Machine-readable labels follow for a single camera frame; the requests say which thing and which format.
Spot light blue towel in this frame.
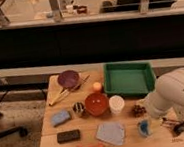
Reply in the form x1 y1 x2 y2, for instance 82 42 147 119
96 121 125 146

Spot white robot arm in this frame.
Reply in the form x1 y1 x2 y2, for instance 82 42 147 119
143 68 184 122

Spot purple bowl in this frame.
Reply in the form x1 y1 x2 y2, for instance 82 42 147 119
57 70 80 89

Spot red bowl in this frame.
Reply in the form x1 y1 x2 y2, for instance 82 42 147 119
85 92 109 117

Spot small orange ball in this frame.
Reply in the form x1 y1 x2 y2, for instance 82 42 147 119
92 81 103 92

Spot striped dark ball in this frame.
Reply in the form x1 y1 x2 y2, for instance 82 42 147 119
72 102 86 117

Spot white cup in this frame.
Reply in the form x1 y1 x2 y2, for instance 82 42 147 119
109 95 125 115

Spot wooden tongs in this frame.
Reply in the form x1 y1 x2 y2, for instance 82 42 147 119
48 75 90 106

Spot green plastic tray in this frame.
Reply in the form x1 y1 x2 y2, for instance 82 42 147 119
103 62 157 97

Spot blue sponge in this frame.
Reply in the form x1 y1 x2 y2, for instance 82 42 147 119
51 110 71 127

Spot black rectangular block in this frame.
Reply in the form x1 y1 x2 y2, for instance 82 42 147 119
57 129 81 143

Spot blue cup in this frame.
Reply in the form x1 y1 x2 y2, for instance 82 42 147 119
137 120 151 137

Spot black office chair base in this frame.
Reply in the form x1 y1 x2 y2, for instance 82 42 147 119
0 93 28 139

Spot black metal tool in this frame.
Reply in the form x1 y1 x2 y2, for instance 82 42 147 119
161 117 184 136

